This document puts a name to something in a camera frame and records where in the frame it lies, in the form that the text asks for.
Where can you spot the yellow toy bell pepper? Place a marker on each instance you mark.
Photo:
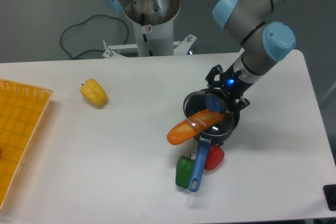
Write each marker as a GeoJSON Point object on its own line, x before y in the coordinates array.
{"type": "Point", "coordinates": [94, 93]}

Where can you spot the dark pot with blue handle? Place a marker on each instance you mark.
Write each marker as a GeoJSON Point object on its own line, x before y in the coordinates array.
{"type": "Point", "coordinates": [204, 144]}

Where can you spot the orange toy baguette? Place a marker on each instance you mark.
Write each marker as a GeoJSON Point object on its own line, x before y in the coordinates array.
{"type": "Point", "coordinates": [181, 133]}

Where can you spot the green toy bell pepper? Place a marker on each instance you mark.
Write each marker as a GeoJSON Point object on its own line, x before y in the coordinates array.
{"type": "Point", "coordinates": [183, 171]}

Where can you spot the glass lid with blue knob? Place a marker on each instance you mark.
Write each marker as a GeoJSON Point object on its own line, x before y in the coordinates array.
{"type": "Point", "coordinates": [213, 101]}

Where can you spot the red toy bell pepper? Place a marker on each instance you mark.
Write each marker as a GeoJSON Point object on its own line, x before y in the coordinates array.
{"type": "Point", "coordinates": [214, 157]}

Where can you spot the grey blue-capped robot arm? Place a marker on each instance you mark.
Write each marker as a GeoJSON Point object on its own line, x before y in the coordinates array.
{"type": "Point", "coordinates": [264, 44]}

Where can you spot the black object at table edge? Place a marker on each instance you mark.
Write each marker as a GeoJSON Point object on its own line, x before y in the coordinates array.
{"type": "Point", "coordinates": [329, 192]}

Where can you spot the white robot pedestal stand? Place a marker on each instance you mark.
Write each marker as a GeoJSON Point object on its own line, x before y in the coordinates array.
{"type": "Point", "coordinates": [153, 23]}

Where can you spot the yellow plastic basket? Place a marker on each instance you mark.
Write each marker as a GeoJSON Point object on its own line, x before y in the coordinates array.
{"type": "Point", "coordinates": [22, 108]}

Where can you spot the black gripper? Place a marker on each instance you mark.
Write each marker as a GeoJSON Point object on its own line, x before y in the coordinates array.
{"type": "Point", "coordinates": [231, 86]}

